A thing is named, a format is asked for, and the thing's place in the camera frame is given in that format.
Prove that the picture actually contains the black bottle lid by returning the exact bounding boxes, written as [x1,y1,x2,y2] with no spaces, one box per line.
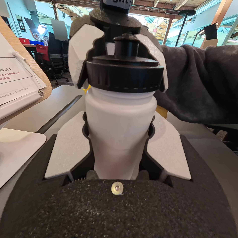
[86,33,165,93]

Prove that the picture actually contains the yellow plastic bin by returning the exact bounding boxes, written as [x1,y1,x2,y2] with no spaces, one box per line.
[82,84,168,119]

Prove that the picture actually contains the instruction board on stand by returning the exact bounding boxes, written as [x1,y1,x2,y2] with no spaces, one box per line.
[0,32,47,107]

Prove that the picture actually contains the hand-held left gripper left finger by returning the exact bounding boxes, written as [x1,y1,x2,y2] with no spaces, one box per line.
[44,111,95,181]

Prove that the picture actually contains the white plastic bottle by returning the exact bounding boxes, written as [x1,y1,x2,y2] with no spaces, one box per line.
[85,86,158,180]

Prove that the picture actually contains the wooden instruction board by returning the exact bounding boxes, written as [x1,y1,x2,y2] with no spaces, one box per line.
[0,16,52,125]

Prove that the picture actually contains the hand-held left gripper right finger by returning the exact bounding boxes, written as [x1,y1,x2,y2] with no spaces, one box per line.
[140,112,192,182]

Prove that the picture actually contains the red office chair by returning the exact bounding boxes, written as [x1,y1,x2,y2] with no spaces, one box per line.
[34,44,51,63]

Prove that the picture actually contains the black floor lamp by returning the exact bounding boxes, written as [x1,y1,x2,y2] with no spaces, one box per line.
[175,9,197,47]

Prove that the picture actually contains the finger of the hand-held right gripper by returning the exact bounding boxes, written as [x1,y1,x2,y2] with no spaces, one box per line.
[135,33,169,93]
[68,24,106,89]

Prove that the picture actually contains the black office chair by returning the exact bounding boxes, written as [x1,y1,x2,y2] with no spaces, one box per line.
[47,32,70,83]

